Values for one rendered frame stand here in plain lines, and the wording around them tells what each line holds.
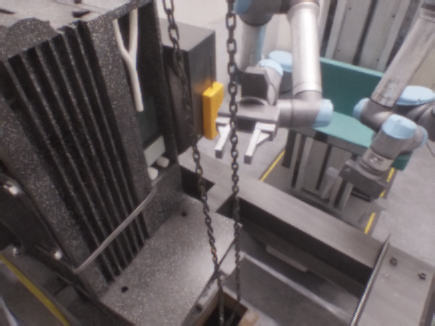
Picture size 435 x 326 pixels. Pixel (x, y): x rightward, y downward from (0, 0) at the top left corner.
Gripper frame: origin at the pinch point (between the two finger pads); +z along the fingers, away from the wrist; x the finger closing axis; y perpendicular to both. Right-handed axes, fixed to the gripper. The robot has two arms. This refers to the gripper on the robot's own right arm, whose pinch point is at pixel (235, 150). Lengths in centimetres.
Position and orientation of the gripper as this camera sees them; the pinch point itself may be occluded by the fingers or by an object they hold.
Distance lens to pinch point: 66.4
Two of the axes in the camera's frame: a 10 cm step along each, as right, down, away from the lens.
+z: -3.2, 6.9, -6.5
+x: -9.5, -1.9, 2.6
